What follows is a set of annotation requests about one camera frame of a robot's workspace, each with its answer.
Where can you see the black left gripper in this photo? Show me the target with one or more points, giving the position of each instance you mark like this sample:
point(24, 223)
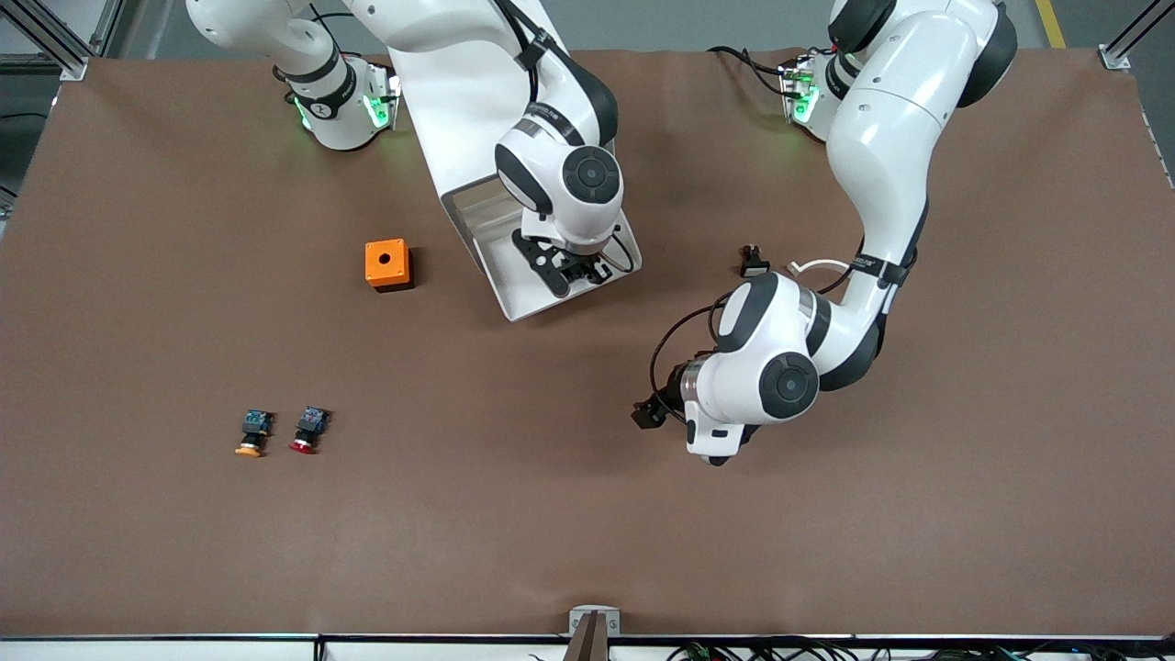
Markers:
point(668, 393)

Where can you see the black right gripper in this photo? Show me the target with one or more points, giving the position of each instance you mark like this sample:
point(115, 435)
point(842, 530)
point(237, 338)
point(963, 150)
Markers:
point(582, 267)

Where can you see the white plastic drawer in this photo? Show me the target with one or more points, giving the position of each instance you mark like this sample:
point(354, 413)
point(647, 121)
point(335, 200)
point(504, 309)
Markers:
point(500, 262)

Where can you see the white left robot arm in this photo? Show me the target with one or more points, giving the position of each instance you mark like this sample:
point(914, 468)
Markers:
point(881, 165)

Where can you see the black square push button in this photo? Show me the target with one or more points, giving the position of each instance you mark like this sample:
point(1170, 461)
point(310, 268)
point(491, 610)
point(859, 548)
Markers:
point(755, 266)

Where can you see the red push button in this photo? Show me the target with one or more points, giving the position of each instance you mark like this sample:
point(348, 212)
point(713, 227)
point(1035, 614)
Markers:
point(310, 422)

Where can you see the yellow push button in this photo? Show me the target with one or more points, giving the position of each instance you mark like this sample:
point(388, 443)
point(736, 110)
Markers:
point(255, 424)

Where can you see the brown table mat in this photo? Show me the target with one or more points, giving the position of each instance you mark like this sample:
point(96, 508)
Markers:
point(587, 514)

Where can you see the white curved plastic arc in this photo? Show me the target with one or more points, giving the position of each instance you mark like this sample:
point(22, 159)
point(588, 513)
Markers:
point(808, 266)

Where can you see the orange button enclosure box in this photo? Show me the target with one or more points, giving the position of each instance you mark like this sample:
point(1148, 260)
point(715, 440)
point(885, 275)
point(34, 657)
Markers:
point(386, 263)

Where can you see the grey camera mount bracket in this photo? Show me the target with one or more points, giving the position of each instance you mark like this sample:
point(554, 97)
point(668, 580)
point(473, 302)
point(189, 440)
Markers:
point(578, 624)

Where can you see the aluminium frame post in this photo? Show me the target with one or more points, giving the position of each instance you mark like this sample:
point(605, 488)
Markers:
point(1114, 58)
point(73, 67)

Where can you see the white table frame rail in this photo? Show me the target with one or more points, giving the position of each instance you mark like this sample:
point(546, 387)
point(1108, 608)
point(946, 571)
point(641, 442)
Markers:
point(184, 653)

